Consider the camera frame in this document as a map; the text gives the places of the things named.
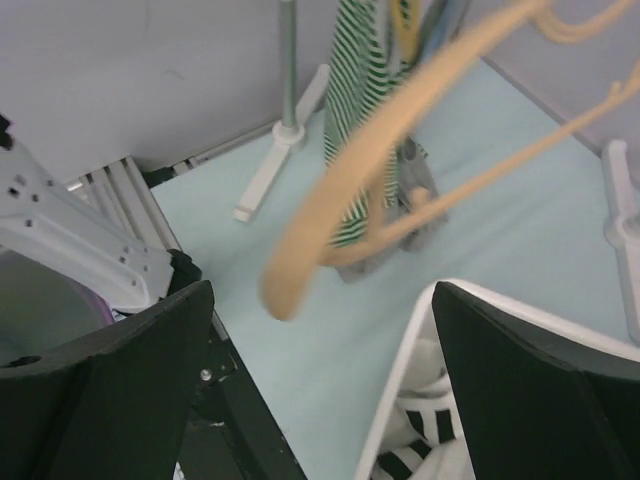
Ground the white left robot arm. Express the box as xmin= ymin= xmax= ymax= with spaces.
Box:
xmin=1 ymin=118 xmax=202 ymax=315

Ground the grey tank top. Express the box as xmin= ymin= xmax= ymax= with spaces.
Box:
xmin=339 ymin=0 xmax=451 ymax=284

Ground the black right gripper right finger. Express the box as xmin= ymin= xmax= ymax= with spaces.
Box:
xmin=432 ymin=282 xmax=639 ymax=479

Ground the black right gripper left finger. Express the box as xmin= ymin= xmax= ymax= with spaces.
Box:
xmin=1 ymin=281 xmax=214 ymax=479

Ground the yellow velvet hanger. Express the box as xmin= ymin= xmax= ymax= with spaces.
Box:
xmin=389 ymin=0 xmax=423 ymax=63

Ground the beige plastic hanger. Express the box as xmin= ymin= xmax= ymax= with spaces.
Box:
xmin=260 ymin=0 xmax=639 ymax=321

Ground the aluminium frame profile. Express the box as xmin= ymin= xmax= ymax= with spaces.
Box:
xmin=67 ymin=121 xmax=274 ymax=250

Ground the white clothes rack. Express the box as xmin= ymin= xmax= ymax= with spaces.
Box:
xmin=232 ymin=0 xmax=640 ymax=346

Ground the green white striped tank top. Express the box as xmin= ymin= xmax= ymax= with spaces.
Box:
xmin=322 ymin=0 xmax=431 ymax=250

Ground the white plastic basket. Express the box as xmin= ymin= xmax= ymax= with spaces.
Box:
xmin=355 ymin=279 xmax=639 ymax=479

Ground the black white striped tank top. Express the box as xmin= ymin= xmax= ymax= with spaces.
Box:
xmin=369 ymin=338 xmax=475 ymax=479

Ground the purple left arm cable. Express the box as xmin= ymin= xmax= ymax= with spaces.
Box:
xmin=69 ymin=279 xmax=119 ymax=326

